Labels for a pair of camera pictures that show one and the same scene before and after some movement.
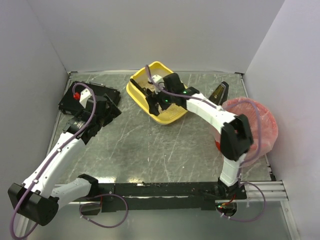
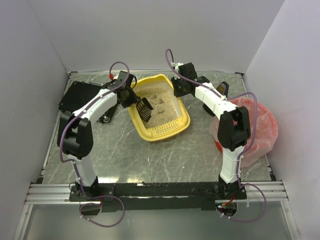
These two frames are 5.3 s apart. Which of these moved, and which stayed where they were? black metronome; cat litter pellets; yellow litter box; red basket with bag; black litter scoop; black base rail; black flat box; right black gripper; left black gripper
Moved: yellow litter box; left black gripper; cat litter pellets; right black gripper; black litter scoop
Stayed: black base rail; black flat box; black metronome; red basket with bag
